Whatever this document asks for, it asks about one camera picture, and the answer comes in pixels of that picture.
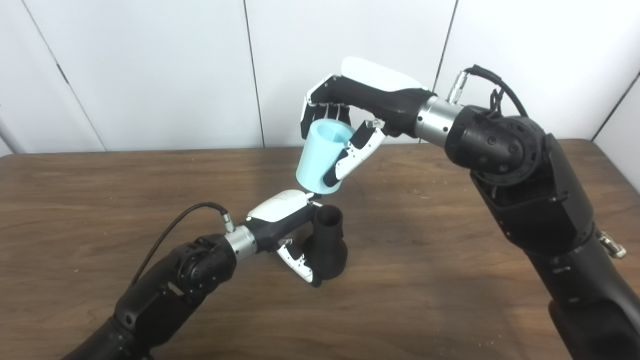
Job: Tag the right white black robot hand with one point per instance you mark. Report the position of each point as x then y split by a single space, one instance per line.
380 95

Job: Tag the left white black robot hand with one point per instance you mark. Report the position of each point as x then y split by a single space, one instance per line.
280 215

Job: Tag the black funnel-shaped nozzle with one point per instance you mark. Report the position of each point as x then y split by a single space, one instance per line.
325 250

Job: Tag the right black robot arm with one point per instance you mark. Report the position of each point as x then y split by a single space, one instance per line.
540 200

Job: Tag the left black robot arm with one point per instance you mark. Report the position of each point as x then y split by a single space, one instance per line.
165 295

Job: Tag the white corner post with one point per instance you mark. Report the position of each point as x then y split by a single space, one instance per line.
6 140

